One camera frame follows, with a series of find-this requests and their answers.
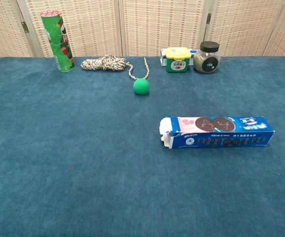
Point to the blue table cloth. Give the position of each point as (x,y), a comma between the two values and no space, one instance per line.
(83,160)

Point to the green Pringles can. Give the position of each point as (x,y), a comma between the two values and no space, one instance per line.
(60,44)

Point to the dark metal screen hinge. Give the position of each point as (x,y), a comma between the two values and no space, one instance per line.
(208,18)
(25,27)

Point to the blue and white carton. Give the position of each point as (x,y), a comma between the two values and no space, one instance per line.
(163,59)

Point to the blue cookie box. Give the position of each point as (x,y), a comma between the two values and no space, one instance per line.
(218,138)

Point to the green tub with yellow lid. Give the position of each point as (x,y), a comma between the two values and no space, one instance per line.
(178,64)

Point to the glass jar with black lid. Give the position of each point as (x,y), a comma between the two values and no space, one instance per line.
(206,61)

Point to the woven folding screen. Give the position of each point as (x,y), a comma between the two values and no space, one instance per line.
(157,24)

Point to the green ball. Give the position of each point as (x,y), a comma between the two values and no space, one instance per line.
(141,86)

